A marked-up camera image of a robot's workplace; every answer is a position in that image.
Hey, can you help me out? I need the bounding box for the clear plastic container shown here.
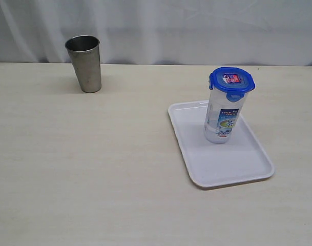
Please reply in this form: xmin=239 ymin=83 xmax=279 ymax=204
xmin=204 ymin=88 xmax=247 ymax=144

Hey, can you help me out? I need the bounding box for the blue plastic container lid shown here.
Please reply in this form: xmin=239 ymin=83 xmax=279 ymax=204
xmin=209 ymin=67 xmax=256 ymax=103

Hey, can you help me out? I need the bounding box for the stainless steel cup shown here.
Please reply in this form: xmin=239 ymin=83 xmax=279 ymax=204
xmin=65 ymin=35 xmax=102 ymax=93

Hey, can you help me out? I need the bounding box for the white plastic tray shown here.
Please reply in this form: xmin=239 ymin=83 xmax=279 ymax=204
xmin=168 ymin=100 xmax=275 ymax=189

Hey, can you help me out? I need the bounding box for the white backdrop curtain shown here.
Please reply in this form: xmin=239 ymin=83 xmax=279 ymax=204
xmin=0 ymin=1 xmax=312 ymax=66

